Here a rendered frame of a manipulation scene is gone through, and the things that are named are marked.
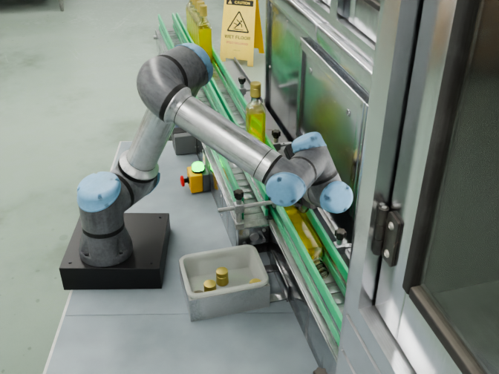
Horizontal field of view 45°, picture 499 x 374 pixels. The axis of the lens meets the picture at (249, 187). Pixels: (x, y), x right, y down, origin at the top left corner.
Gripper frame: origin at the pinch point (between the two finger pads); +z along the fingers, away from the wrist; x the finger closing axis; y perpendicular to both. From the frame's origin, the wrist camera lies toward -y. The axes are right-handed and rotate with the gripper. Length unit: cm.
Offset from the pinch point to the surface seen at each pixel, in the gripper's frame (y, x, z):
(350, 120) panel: -12.6, 13.2, -19.5
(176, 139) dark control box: -9, -19, 67
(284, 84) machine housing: -21, 21, 47
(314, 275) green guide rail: 20.7, -7.6, -29.3
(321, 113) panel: -13.6, 14.4, 1.8
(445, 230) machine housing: -16, -24, -115
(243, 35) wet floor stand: -51, 94, 329
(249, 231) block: 15.3, -13.4, 3.0
